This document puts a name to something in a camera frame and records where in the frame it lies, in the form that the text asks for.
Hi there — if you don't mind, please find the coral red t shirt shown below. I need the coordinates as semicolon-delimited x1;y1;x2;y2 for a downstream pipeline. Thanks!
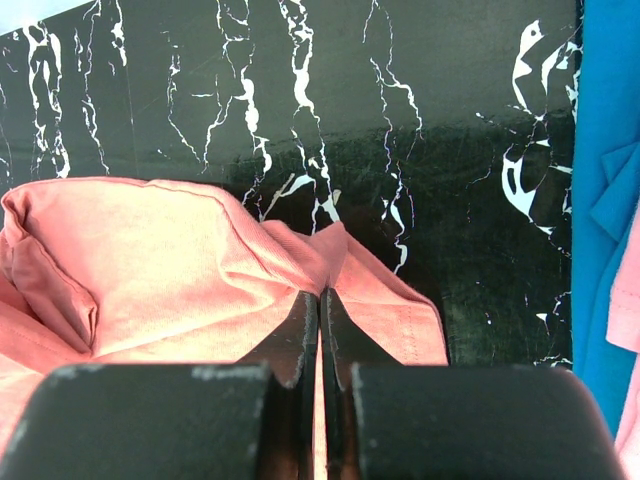
1;177;448;460

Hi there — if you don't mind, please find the folded blue t shirt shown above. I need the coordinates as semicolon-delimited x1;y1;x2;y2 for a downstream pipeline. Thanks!
571;1;639;432

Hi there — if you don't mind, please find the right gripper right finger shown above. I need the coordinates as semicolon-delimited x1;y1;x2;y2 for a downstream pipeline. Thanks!
320;289;625;479

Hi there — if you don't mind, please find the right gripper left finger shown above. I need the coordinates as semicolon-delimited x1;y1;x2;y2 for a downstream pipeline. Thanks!
1;292;318;479

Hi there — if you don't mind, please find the folded pink t shirt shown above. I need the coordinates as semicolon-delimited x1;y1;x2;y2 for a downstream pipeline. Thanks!
606;208;639;479

